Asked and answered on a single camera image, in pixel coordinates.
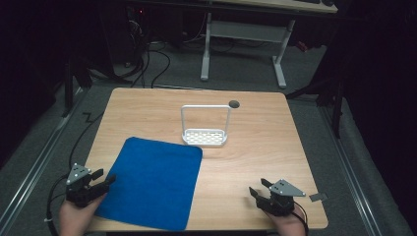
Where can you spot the black metal stand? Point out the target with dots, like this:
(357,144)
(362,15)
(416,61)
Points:
(73,85)
(327,98)

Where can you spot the grey tape piece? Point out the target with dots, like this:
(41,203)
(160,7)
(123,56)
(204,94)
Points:
(318,197)

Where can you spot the metal floor rail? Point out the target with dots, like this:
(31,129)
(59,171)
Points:
(36,167)
(352,173)

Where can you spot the white frame desk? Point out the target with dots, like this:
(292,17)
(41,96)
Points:
(246,32)

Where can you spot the blue cloth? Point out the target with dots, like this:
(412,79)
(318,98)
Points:
(154,182)

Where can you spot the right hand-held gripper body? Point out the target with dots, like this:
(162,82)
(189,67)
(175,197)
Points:
(281,198)

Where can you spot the person's left hand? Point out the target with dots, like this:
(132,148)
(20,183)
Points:
(74,218)

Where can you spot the white towel rack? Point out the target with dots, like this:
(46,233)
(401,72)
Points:
(205,136)

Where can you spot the person's right hand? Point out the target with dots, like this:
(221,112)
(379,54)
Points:
(288,224)

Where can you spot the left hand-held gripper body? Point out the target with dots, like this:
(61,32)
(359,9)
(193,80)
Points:
(78,188)

